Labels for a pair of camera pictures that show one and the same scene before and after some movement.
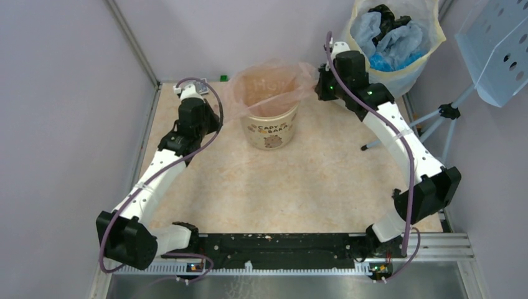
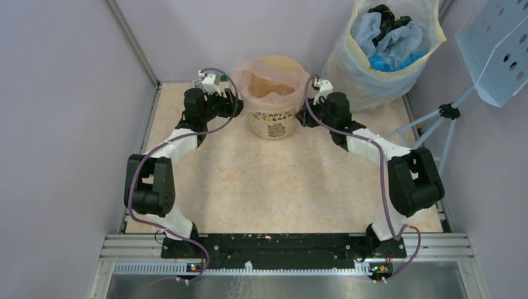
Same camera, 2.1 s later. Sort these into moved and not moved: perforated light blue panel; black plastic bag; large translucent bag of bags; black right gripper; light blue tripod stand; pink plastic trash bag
Moved: black right gripper; pink plastic trash bag
Not moved: perforated light blue panel; black plastic bag; light blue tripod stand; large translucent bag of bags
